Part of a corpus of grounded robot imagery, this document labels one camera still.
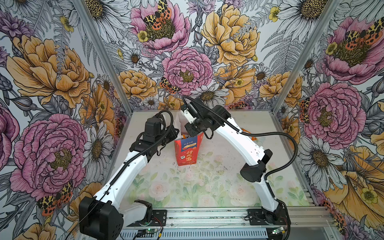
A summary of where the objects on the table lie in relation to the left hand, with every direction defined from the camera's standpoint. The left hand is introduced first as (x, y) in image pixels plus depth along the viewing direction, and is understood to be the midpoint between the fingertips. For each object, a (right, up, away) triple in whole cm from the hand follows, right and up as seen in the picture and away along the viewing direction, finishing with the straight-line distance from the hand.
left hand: (179, 134), depth 79 cm
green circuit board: (-13, -45, -7) cm, 47 cm away
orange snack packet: (+46, -4, +21) cm, 50 cm away
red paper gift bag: (+4, -6, -2) cm, 8 cm away
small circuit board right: (+47, -45, -7) cm, 65 cm away
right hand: (+7, +1, -3) cm, 7 cm away
